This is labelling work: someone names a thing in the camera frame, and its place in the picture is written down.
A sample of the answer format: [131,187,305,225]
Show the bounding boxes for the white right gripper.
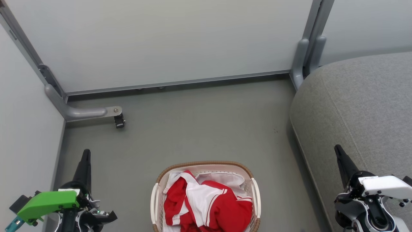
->
[334,144,412,207]

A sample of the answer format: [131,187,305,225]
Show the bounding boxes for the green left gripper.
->
[17,149,118,226]

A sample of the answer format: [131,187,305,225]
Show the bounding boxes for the red shorts with white panel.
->
[163,170,226,232]

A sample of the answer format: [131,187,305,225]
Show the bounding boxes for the red shirt with white stripes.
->
[193,180,254,232]

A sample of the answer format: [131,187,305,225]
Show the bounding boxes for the grey fabric sofa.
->
[289,52,412,232]

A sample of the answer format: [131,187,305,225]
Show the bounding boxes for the grey metal partition foot bar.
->
[44,84,123,122]

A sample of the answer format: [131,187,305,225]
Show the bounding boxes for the black caster wheel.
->
[114,113,126,129]

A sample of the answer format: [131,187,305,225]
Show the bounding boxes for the white laundry basket brown rim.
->
[150,161,262,232]

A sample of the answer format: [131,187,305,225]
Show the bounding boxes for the white cloth basket liner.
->
[166,171,248,195]

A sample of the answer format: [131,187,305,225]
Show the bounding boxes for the black cable with teal plug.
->
[5,216,25,232]

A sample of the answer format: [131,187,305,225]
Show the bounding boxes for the black post bracket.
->
[38,64,64,98]

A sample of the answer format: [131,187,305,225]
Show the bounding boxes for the grey partition post foot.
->
[291,39,309,90]
[308,35,327,75]

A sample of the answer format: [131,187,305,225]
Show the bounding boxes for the grey metal partition rail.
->
[66,69,292,96]

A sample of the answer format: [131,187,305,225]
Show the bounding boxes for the grey metal slanted partition post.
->
[0,0,68,104]

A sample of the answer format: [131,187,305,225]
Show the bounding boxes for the grey metal double partition post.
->
[302,0,335,42]

